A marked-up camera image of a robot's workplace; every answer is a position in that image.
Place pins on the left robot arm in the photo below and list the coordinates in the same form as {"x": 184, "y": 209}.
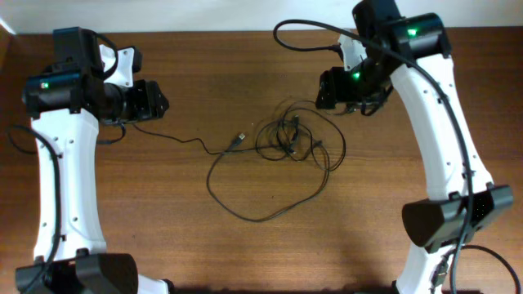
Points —
{"x": 89, "y": 85}

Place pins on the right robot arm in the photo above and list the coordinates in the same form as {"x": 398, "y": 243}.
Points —
{"x": 412, "y": 56}

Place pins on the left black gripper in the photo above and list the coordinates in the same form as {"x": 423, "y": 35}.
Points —
{"x": 140, "y": 100}

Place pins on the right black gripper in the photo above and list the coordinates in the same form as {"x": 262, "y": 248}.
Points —
{"x": 333, "y": 85}

